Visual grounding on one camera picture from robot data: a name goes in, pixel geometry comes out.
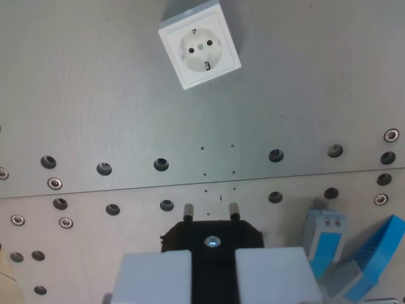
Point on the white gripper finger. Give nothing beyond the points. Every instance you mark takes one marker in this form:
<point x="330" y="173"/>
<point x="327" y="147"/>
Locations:
<point x="275" y="275"/>
<point x="152" y="278"/>

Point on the black two-pin power plug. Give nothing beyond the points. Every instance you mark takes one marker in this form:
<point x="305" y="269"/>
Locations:
<point x="213" y="269"/>

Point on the silver hex socket screw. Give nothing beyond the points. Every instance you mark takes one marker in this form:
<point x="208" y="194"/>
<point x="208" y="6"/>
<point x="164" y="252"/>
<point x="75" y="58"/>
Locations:
<point x="380" y="199"/>
<point x="66" y="222"/>
<point x="18" y="219"/>
<point x="391" y="135"/>
<point x="3" y="173"/>
<point x="54" y="183"/>

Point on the blue ribbed plastic housing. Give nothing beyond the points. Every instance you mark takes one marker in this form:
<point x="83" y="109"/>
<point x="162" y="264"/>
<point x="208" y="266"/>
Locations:
<point x="379" y="250"/>

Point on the white blue rail module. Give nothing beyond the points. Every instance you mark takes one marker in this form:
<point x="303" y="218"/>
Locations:
<point x="326" y="240"/>

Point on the white wall socket box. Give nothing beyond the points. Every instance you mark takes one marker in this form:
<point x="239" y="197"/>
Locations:
<point x="199" y="50"/>

